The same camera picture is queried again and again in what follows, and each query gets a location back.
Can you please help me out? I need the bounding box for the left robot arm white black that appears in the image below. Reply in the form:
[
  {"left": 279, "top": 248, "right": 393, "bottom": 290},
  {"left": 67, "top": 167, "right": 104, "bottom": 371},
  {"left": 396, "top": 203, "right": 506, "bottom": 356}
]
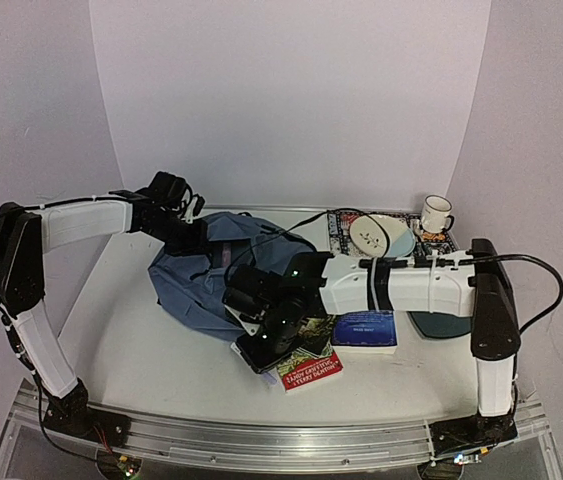
[{"left": 0, "top": 171, "right": 207, "bottom": 399}]

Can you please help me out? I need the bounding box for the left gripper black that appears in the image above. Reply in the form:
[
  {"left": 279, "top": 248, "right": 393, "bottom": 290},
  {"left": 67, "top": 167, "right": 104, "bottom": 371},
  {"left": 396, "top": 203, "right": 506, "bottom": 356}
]
[{"left": 146, "top": 212, "right": 214, "bottom": 258}]

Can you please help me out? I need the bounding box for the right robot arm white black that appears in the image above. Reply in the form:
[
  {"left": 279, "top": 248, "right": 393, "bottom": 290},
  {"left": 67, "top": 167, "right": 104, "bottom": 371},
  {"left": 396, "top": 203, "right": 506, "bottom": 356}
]
[{"left": 222, "top": 239, "right": 521, "bottom": 417}]

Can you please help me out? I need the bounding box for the cream and blue plate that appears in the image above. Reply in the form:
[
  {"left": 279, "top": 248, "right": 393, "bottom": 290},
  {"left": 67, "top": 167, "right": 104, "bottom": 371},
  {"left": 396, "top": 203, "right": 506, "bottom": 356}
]
[{"left": 349, "top": 214, "right": 416, "bottom": 257}]

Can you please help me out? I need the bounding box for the dark teal square plate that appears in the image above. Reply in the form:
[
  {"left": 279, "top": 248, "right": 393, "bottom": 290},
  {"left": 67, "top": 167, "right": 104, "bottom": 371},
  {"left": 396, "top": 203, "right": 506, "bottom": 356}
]
[{"left": 408, "top": 312, "right": 471, "bottom": 340}]

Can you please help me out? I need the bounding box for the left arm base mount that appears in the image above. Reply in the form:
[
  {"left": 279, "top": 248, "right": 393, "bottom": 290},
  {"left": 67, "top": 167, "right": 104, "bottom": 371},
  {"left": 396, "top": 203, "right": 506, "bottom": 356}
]
[{"left": 42, "top": 403, "right": 131, "bottom": 448}]

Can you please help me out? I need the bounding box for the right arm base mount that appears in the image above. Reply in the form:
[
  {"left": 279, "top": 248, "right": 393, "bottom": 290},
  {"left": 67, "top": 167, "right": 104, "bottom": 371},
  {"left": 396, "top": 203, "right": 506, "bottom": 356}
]
[{"left": 429, "top": 413, "right": 517, "bottom": 460}]

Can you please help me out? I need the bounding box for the white pen purple cap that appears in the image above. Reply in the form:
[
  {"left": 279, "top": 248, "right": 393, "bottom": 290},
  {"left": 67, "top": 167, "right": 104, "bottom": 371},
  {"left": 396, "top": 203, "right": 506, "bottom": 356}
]
[{"left": 262, "top": 372, "right": 278, "bottom": 385}]

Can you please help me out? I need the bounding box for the blue orange back-cover book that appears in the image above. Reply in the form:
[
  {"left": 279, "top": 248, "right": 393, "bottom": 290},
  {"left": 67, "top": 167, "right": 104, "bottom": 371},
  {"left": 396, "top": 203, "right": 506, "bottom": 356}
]
[{"left": 331, "top": 311, "right": 398, "bottom": 354}]

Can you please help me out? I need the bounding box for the aluminium table front rail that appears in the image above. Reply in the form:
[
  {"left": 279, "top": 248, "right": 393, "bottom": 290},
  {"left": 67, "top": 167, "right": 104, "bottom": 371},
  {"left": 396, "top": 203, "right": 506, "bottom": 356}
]
[{"left": 0, "top": 383, "right": 563, "bottom": 479}]

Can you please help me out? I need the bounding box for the white enamel mug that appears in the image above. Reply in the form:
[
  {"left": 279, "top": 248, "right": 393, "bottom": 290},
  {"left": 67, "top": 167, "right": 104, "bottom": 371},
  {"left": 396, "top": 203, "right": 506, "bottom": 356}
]
[{"left": 420, "top": 195, "right": 455, "bottom": 234}]

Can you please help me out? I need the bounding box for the red treehouse comic book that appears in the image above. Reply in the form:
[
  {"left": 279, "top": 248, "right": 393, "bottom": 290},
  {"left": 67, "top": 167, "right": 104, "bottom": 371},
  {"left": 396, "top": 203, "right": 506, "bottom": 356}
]
[{"left": 275, "top": 343, "right": 343, "bottom": 394}]

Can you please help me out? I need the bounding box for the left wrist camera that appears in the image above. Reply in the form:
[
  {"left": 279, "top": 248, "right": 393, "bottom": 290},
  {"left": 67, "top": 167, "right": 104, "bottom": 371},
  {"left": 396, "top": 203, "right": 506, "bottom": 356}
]
[{"left": 176, "top": 185, "right": 205, "bottom": 224}]

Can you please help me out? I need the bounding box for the green fantasy cover book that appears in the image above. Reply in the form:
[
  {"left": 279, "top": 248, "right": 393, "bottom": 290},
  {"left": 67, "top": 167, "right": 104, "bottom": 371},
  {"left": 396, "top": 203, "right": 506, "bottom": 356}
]
[{"left": 298, "top": 316, "right": 337, "bottom": 355}]

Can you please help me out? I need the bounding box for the patterned black placemat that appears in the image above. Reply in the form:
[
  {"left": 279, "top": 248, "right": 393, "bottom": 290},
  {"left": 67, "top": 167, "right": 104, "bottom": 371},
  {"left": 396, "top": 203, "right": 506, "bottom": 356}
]
[{"left": 327, "top": 209, "right": 458, "bottom": 258}]

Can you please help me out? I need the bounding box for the blue student backpack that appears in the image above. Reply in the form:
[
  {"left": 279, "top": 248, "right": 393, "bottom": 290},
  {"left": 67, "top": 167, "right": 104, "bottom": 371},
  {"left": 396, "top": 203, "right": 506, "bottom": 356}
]
[{"left": 148, "top": 212, "right": 316, "bottom": 342}]

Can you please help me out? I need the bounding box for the Little Women book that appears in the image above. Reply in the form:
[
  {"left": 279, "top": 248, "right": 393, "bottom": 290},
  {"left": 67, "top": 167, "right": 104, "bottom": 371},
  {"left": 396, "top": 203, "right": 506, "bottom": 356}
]
[{"left": 235, "top": 334, "right": 292, "bottom": 374}]

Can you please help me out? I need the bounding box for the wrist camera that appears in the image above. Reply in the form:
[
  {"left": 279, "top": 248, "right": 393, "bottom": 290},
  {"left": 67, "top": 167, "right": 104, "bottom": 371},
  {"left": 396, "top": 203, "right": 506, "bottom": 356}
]
[
  {"left": 223, "top": 279, "right": 271, "bottom": 336},
  {"left": 176, "top": 185, "right": 205, "bottom": 224}
]

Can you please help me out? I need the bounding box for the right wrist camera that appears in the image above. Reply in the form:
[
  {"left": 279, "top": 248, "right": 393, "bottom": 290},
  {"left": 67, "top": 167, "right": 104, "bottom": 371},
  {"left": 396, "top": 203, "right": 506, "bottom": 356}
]
[{"left": 223, "top": 279, "right": 271, "bottom": 336}]

